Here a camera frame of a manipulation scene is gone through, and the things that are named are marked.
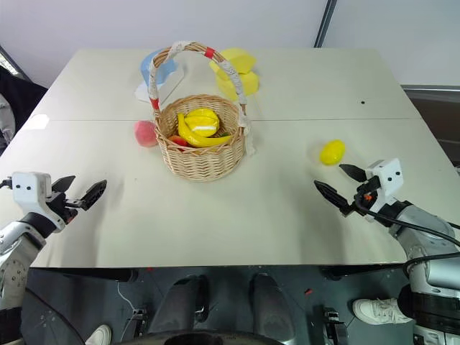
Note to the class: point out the white sneaker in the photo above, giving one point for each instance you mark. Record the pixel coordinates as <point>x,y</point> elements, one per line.
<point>100,335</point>
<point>377,312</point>

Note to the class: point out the yellow sponge block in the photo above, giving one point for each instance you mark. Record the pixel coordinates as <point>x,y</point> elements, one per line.
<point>252,82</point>
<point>240,57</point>

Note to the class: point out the yellow toy lemon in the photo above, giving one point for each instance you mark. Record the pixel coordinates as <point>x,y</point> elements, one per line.
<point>332,152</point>

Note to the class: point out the grey metal post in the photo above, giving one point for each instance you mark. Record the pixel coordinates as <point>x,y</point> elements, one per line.
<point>325,21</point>

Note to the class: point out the yellow toy banana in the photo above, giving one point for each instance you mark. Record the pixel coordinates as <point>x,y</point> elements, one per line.
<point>187,135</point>

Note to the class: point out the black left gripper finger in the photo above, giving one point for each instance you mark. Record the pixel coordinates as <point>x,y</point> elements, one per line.
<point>64,184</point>
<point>93,194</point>

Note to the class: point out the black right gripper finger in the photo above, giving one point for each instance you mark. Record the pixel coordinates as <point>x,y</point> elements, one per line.
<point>332,196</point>
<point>354,172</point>

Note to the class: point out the dark rounded shape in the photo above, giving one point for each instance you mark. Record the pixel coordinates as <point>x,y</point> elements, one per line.
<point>271,309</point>
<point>179,305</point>

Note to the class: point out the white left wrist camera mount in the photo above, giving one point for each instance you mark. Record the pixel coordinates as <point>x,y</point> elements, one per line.
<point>28,188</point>

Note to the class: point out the red orange toy fruit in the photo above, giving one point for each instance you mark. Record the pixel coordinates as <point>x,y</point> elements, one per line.
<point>177,141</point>

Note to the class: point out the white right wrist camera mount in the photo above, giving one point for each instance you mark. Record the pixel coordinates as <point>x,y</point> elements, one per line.
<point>386,176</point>

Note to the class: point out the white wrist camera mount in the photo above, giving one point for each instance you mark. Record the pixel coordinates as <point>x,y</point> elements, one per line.
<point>386,176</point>
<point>28,188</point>

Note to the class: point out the green object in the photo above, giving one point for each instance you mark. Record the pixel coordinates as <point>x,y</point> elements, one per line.
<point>225,135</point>

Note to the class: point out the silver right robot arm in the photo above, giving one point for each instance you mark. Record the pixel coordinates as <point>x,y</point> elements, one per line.
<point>427,244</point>

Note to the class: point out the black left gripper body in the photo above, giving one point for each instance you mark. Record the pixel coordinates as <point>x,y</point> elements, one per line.
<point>63,208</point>

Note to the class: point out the yellow toy starfruit white band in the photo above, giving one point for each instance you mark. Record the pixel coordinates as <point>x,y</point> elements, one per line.
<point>202,118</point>

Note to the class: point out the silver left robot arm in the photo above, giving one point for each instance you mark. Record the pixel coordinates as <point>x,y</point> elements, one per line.
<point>18,251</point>

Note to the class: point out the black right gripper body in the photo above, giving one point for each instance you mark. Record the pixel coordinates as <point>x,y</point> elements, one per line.
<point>364,201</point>

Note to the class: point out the pink toy peach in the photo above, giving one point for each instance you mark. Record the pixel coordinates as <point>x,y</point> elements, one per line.
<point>143,134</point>

